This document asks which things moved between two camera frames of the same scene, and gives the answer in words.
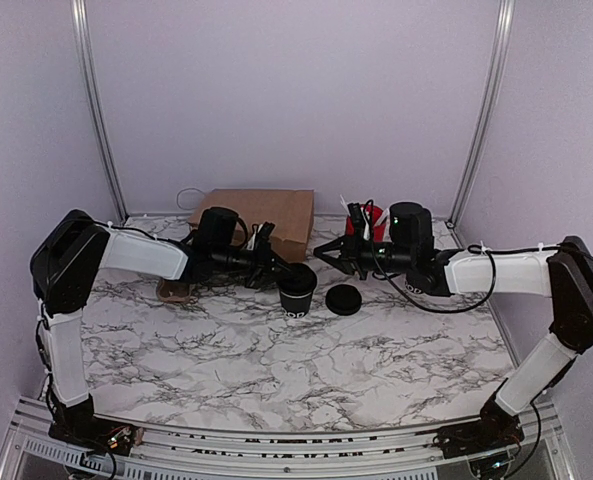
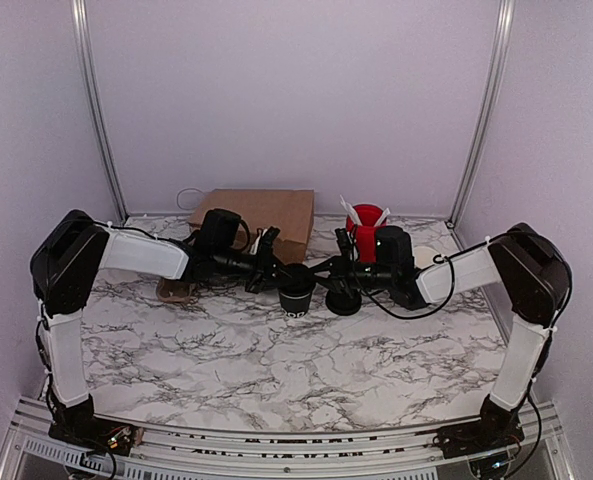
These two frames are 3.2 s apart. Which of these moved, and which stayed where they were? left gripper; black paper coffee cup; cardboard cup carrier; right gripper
Moved: right gripper
Stayed: left gripper; cardboard cup carrier; black paper coffee cup
